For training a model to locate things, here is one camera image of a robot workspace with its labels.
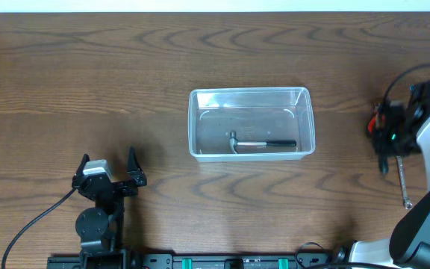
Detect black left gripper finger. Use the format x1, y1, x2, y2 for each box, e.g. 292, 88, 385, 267
127, 146, 144, 181
74, 154, 90, 176

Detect red handled pliers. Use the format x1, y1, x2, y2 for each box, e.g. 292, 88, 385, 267
367, 102, 385, 138

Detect clear plastic storage container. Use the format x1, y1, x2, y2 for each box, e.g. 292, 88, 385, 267
187, 87, 316, 162

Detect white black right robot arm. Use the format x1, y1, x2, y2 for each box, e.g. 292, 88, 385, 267
331, 81, 430, 268

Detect silver combination wrench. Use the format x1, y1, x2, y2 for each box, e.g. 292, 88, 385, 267
396, 156, 413, 210

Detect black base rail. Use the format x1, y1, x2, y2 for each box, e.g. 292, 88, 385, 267
46, 250, 332, 269

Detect small hammer black handle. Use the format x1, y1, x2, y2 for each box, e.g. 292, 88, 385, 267
229, 131, 297, 154

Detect black yellow screwdriver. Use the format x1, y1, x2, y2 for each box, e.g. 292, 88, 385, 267
378, 155, 389, 175

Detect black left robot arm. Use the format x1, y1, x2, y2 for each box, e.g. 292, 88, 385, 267
72, 147, 147, 268

